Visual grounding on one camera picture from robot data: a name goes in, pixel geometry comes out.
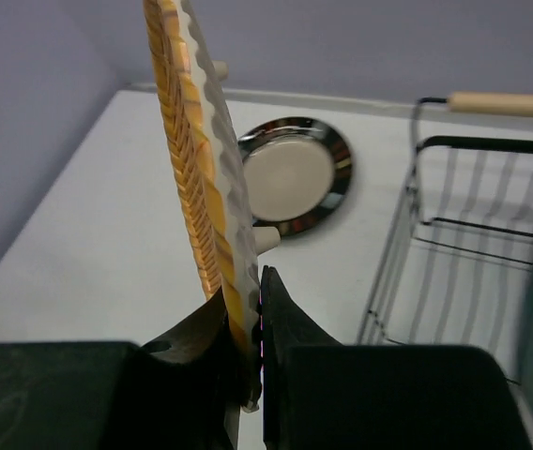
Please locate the dark striped plate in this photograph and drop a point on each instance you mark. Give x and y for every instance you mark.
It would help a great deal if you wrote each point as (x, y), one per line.
(298, 172)

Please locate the woven bamboo plate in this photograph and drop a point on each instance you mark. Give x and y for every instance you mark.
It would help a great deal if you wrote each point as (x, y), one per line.
(209, 177)

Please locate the black wire dish rack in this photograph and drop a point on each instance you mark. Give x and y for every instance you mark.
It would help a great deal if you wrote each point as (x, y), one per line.
(459, 249)

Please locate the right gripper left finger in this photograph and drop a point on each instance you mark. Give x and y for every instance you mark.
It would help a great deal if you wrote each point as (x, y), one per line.
(174, 392)

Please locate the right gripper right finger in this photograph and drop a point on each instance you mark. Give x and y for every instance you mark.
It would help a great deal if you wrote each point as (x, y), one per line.
(321, 394)

